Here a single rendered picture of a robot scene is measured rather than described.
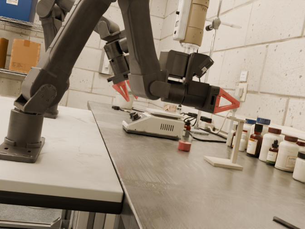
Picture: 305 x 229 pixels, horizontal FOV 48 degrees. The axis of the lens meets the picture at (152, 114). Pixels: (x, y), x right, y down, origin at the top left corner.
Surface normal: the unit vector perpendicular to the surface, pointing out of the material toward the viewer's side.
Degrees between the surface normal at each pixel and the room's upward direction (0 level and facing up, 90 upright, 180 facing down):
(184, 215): 0
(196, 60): 89
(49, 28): 99
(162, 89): 90
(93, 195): 90
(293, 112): 90
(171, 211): 0
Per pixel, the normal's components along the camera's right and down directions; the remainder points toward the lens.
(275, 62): -0.96, -0.16
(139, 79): -0.81, 0.30
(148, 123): 0.21, 0.11
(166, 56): -0.81, -0.11
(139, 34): 0.51, 0.18
